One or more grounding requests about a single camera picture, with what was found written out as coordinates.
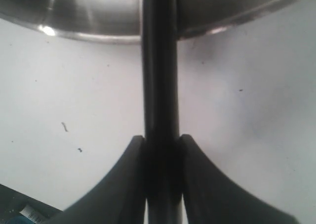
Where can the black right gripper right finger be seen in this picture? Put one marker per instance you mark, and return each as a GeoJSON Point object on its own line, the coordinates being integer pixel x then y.
{"type": "Point", "coordinates": [210, 197]}

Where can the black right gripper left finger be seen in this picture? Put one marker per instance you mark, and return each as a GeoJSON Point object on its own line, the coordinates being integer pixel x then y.
{"type": "Point", "coordinates": [119, 198]}

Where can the knife with grey handle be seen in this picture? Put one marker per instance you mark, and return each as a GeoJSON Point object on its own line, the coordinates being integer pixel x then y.
{"type": "Point", "coordinates": [161, 114]}

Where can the white labelled object under table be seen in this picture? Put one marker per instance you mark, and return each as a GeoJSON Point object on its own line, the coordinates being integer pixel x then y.
{"type": "Point", "coordinates": [32, 214]}

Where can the round stainless steel plate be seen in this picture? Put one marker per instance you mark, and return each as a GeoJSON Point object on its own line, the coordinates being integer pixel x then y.
{"type": "Point", "coordinates": [118, 21]}

